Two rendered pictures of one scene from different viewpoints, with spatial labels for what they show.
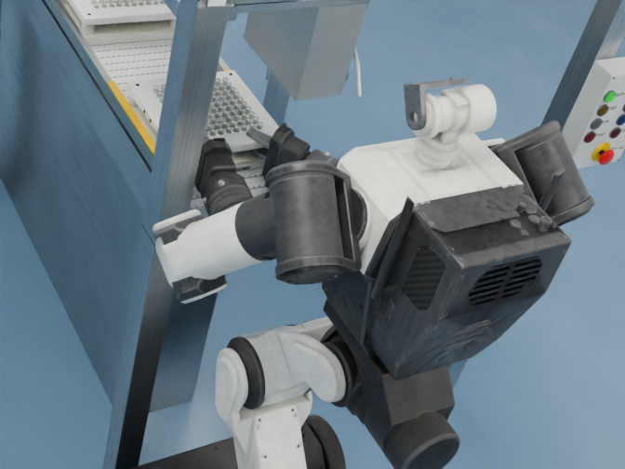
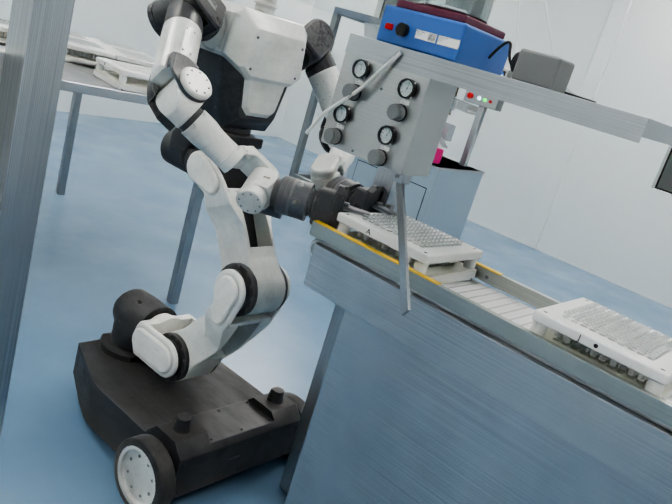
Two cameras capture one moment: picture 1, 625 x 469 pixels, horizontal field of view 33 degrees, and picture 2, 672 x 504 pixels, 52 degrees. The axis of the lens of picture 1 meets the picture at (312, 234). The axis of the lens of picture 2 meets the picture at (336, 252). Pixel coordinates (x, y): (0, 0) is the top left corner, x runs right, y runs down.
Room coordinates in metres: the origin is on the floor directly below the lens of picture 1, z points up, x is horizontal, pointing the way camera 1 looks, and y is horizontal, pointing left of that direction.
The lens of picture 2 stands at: (3.17, -0.22, 1.25)
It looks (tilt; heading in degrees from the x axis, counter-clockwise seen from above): 16 degrees down; 167
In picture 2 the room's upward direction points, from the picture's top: 17 degrees clockwise
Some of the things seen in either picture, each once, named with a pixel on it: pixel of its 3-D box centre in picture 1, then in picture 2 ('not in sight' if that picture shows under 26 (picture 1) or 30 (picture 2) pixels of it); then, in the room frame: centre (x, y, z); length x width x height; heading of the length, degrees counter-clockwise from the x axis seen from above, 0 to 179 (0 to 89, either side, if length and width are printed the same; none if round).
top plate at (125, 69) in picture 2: not in sight; (139, 72); (0.37, -0.50, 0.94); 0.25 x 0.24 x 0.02; 121
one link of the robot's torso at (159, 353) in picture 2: not in sight; (178, 346); (1.25, -0.14, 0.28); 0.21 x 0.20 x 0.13; 41
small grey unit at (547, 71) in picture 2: not in sight; (538, 70); (1.90, 0.35, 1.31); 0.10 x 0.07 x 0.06; 40
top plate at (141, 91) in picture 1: (206, 113); (411, 235); (1.74, 0.28, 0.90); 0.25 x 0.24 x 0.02; 131
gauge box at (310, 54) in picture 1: (302, 21); (387, 112); (1.76, 0.13, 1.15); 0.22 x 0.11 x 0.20; 40
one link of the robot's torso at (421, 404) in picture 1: (390, 382); (207, 150); (1.19, -0.19, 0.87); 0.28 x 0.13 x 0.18; 41
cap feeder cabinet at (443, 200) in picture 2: not in sight; (402, 210); (-0.99, 1.10, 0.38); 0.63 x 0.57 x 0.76; 41
